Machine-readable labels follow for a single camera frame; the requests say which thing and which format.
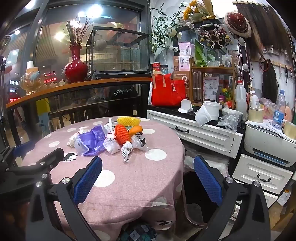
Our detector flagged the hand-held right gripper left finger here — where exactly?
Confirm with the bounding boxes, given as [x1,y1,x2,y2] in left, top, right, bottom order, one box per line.
[25,156,103,241]

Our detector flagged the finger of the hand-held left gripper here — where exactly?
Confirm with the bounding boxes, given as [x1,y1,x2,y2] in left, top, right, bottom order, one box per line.
[7,148,65,186]
[0,140,36,168]

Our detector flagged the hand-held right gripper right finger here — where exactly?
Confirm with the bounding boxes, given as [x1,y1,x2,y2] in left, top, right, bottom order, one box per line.
[193,155,271,241]

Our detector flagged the dark brown trash bin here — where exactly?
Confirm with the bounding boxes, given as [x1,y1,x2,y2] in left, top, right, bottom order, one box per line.
[183,169,236,226]

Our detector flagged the purple plastic bag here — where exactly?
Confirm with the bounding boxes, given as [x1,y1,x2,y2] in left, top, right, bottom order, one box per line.
[74,125,107,157]

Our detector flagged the white printed wrapper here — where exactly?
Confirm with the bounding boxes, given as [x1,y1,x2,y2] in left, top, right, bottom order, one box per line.
[131,133,148,151]
[103,137,121,154]
[121,142,133,164]
[104,118,116,137]

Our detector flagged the orange foam fruit net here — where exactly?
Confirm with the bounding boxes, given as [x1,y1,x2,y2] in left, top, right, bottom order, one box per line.
[114,124,130,146]

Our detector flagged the large orange peel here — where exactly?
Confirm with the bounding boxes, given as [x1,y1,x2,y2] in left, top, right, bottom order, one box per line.
[128,125,143,136]

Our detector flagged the white fabric bundle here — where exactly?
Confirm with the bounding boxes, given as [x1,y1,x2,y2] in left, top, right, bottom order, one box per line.
[185,148,232,176]

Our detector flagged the pink polka dot tablecloth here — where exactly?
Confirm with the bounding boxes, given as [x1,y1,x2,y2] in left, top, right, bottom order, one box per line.
[22,116,185,234]

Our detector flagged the long white drawer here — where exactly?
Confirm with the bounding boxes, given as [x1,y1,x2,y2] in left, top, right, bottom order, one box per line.
[147,109,243,159]

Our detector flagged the short white drawer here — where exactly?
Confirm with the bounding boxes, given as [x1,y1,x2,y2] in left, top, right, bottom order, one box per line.
[232,153,293,195]

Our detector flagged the clear plastic bag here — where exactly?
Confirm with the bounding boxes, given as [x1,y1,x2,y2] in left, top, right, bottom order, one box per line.
[216,111,241,133]

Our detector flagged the golden lotus ornament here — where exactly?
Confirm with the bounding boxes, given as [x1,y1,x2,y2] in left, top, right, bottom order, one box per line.
[20,71,45,95]

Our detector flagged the white printer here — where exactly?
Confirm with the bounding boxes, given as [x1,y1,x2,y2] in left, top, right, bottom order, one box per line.
[244,120,296,168]

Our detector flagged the white plastic tub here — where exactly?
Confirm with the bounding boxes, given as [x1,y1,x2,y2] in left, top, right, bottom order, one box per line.
[203,101,221,121]

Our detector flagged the green checkered cushion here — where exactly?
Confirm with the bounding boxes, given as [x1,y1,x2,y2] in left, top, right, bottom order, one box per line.
[118,222,158,241]

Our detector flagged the stack of papers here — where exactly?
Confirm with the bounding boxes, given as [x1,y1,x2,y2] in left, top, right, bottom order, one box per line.
[245,119,285,137]

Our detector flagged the white bag with yellow sticker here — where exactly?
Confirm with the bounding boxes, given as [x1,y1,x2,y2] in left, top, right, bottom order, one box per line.
[277,189,292,207]

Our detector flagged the beige tape roll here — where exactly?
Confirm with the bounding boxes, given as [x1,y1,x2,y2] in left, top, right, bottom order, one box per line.
[283,120,296,141]
[248,107,265,123]

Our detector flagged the cardboard box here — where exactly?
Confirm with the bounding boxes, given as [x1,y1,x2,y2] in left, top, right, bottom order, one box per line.
[270,199,296,232]

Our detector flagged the wooden railing ledge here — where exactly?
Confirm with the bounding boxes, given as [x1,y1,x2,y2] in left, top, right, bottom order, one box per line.
[6,77,152,109]

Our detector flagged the yellow green bottle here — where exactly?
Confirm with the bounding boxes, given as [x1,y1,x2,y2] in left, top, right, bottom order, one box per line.
[221,87,233,102]

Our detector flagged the white plastic jug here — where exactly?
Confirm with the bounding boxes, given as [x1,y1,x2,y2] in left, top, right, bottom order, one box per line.
[235,80,248,116]

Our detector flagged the white label pouch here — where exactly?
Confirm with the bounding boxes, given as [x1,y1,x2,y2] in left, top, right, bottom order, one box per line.
[203,76,220,101]

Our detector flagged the red ceramic vase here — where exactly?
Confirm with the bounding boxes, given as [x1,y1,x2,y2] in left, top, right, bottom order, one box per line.
[65,45,89,83]

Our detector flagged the small white bottle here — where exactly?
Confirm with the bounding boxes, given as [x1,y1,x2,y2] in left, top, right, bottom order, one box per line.
[248,90,260,109]

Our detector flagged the black chair back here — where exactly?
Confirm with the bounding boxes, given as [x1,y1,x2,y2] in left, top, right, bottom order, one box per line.
[109,82,139,112]

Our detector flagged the pink clear plastic bags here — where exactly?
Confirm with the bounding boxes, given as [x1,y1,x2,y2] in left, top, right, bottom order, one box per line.
[260,97,277,120]

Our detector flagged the red tote bag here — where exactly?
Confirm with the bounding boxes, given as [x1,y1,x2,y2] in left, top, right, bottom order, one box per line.
[148,74,186,107]

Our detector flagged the clear water bottle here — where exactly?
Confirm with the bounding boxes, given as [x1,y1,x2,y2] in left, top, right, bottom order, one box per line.
[272,89,287,130]

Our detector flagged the orange brown box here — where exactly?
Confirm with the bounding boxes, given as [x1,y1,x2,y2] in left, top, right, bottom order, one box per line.
[172,71,192,98]

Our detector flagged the peach round sponge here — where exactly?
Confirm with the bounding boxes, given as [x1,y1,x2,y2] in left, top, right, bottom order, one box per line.
[283,105,293,122]

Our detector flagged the wooden shelf rack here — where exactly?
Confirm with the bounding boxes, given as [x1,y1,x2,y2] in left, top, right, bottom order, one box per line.
[190,57,237,109]

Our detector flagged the large pink box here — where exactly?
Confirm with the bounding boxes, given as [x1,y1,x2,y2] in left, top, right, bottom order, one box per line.
[173,56,192,72]

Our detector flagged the black hanging wig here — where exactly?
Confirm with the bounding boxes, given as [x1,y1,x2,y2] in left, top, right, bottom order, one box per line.
[261,59,278,100]

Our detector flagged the printed plastic cup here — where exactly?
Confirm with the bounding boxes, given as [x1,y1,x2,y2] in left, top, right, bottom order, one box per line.
[221,54,233,68]

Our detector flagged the green leaf plant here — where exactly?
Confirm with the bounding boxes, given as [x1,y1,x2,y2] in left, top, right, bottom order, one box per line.
[194,39,215,66]

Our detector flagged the black framed glass case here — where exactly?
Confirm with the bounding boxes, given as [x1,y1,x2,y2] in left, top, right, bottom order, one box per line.
[86,27,151,74]

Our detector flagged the dried flower branches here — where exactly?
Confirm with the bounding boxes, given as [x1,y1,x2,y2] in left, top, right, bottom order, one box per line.
[66,17,93,47]

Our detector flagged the small pink box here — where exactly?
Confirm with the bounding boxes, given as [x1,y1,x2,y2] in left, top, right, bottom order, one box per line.
[179,42,192,56]

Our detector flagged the ornate opera headdress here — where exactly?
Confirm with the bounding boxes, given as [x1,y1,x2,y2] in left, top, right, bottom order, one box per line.
[196,23,232,49]

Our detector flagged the vanity mirror with bulbs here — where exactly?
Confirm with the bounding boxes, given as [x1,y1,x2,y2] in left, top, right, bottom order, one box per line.
[170,20,251,93]

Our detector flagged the green bamboo plant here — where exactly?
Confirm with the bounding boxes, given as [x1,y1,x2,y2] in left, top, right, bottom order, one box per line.
[149,2,185,54]

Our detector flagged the red round hat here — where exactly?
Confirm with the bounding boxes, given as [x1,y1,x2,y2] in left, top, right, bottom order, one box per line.
[224,11,252,39]

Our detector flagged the row of hanging wigs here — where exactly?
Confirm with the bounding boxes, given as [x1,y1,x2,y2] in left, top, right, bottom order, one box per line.
[236,2,289,58]

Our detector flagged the sunflower bouquet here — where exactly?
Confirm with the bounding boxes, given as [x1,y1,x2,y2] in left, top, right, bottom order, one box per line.
[183,0,215,21]

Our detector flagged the wooden hook rail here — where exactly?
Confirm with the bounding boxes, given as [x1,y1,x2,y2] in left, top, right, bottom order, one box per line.
[266,59,294,69]

